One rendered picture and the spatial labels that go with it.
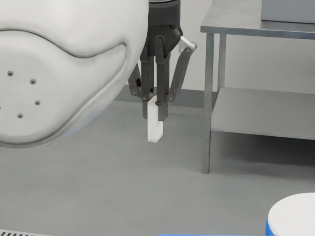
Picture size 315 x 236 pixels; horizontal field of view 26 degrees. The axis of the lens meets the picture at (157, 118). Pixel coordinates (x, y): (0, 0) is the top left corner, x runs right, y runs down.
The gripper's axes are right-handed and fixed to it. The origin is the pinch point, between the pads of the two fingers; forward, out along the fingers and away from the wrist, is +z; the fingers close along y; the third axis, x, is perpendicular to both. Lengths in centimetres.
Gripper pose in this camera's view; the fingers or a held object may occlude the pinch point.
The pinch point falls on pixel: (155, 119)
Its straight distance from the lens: 109.3
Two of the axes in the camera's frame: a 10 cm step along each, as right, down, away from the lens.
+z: 0.0, 9.0, 4.4
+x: -3.7, 4.0, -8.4
